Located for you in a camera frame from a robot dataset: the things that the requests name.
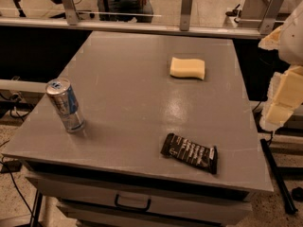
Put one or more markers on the person in background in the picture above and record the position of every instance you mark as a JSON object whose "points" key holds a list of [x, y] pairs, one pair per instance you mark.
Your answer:
{"points": [[125, 10]]}

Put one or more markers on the black rxbar chocolate wrapper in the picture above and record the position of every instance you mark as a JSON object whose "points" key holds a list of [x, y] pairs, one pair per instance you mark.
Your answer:
{"points": [[190, 153]]}

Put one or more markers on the yellow sponge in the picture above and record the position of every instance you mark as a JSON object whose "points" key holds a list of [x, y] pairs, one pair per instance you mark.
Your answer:
{"points": [[187, 68]]}

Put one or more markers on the grey drawer with black handle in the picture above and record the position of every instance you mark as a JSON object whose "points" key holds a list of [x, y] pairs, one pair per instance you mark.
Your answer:
{"points": [[120, 205]]}

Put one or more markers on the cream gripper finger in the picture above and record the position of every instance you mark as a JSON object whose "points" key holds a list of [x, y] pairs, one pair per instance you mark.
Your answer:
{"points": [[285, 95], [271, 41]]}

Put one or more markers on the black pole on floor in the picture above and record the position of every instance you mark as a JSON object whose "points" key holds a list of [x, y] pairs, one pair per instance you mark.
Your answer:
{"points": [[289, 206]]}

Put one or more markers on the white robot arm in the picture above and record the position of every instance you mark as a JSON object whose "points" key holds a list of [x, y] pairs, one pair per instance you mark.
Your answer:
{"points": [[291, 38]]}

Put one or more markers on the silver blue energy drink can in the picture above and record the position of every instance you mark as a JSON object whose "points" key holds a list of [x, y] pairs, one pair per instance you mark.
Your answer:
{"points": [[63, 98]]}

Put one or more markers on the metal railing frame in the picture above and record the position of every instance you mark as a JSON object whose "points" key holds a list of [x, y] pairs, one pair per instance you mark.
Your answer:
{"points": [[207, 18]]}

